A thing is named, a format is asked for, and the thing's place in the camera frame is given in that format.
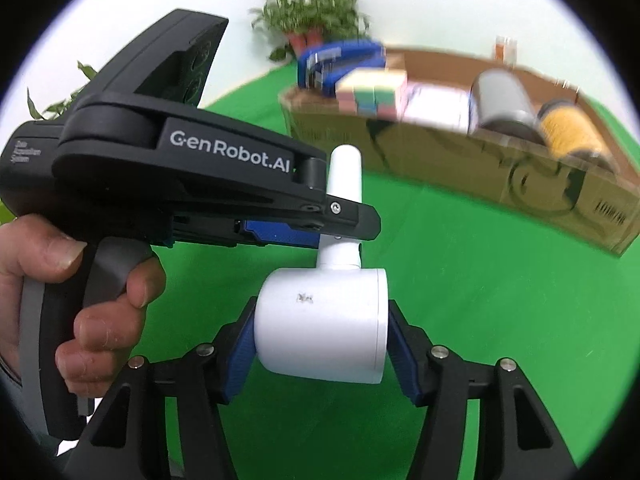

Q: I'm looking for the person's left hand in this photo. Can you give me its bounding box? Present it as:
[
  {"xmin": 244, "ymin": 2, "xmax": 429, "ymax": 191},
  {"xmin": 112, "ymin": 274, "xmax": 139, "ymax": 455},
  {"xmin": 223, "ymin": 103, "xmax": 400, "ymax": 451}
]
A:
[{"xmin": 0, "ymin": 212, "xmax": 167, "ymax": 402}]

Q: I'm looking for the blue and white stapler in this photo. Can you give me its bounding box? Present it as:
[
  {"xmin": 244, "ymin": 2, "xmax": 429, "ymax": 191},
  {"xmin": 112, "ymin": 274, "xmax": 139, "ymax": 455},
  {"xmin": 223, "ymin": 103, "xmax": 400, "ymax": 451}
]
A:
[{"xmin": 296, "ymin": 42, "xmax": 388, "ymax": 98}]

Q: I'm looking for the silver metal can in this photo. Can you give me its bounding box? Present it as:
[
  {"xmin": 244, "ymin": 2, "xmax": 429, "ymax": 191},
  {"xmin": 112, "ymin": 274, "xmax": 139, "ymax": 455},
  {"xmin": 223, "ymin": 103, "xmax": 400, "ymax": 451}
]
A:
[{"xmin": 469, "ymin": 69, "xmax": 546, "ymax": 146}]

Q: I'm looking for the small glass jar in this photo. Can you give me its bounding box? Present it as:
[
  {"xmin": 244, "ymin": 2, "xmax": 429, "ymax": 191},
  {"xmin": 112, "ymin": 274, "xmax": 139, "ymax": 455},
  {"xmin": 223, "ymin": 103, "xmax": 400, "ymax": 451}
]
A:
[{"xmin": 495, "ymin": 36, "xmax": 518, "ymax": 63}]

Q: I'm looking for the pastel puzzle cube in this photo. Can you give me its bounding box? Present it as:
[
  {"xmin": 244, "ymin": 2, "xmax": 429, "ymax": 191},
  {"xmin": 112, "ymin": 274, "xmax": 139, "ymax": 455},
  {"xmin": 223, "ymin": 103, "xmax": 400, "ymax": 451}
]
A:
[{"xmin": 335, "ymin": 69, "xmax": 408, "ymax": 121}]

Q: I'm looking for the white pink packet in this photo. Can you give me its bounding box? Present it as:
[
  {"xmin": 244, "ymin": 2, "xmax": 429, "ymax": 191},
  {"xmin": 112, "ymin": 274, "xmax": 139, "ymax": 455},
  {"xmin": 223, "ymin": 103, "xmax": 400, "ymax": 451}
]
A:
[{"xmin": 400, "ymin": 82, "xmax": 473, "ymax": 136}]

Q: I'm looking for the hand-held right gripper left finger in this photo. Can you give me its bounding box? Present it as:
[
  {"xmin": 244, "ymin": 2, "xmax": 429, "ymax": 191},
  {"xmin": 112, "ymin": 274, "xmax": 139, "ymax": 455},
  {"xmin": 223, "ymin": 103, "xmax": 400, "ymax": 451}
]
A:
[{"xmin": 62, "ymin": 297, "xmax": 258, "ymax": 480}]

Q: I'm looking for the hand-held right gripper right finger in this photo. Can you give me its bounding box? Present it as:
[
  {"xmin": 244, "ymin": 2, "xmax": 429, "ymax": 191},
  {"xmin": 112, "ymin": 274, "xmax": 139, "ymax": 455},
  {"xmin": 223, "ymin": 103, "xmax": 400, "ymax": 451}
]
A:
[{"xmin": 385, "ymin": 299, "xmax": 576, "ymax": 480}]

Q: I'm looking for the white handled plastic cylinder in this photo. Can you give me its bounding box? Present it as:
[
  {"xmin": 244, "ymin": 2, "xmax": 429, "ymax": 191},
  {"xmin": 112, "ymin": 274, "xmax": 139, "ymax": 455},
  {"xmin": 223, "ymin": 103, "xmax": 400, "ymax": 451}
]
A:
[{"xmin": 252, "ymin": 144, "xmax": 390, "ymax": 386}]

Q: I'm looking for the brown cardboard box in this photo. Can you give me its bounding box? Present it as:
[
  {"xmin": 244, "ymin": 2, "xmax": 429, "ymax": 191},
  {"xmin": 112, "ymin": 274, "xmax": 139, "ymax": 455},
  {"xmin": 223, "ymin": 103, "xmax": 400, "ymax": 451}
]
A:
[{"xmin": 277, "ymin": 47, "xmax": 640, "ymax": 258}]

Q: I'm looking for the small potted plant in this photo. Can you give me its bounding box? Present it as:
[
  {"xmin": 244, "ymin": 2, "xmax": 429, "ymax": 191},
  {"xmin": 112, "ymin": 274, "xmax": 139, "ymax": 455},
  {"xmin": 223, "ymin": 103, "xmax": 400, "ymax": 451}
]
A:
[{"xmin": 249, "ymin": 0, "xmax": 371, "ymax": 63}]

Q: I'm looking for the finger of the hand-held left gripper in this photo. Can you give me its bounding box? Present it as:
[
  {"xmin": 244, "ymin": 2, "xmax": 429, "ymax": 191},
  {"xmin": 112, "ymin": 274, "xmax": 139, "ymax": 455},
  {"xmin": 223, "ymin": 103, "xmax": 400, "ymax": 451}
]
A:
[
  {"xmin": 170, "ymin": 199, "xmax": 382, "ymax": 241},
  {"xmin": 170, "ymin": 219, "xmax": 322, "ymax": 251}
]

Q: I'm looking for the green table cloth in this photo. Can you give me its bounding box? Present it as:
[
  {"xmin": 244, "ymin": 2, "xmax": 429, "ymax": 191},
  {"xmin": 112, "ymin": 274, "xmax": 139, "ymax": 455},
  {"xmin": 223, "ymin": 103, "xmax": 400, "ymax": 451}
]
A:
[{"xmin": 57, "ymin": 62, "xmax": 640, "ymax": 480}]

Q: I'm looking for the yellow can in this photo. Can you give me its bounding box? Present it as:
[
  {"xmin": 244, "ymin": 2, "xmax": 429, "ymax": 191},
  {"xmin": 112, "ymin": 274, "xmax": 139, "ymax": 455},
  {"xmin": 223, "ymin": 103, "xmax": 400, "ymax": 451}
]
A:
[{"xmin": 537, "ymin": 100, "xmax": 621, "ymax": 173}]

